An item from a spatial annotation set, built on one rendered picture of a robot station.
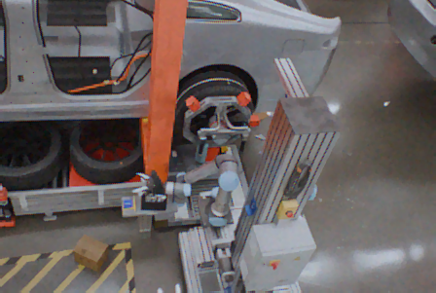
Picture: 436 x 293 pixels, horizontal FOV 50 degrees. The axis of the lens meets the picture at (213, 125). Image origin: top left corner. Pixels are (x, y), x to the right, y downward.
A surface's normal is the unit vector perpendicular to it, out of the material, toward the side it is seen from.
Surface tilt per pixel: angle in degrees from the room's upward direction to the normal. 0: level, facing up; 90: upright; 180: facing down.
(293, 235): 0
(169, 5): 90
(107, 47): 55
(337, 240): 0
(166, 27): 90
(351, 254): 0
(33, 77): 90
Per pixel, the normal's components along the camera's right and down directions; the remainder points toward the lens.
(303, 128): 0.15, -0.68
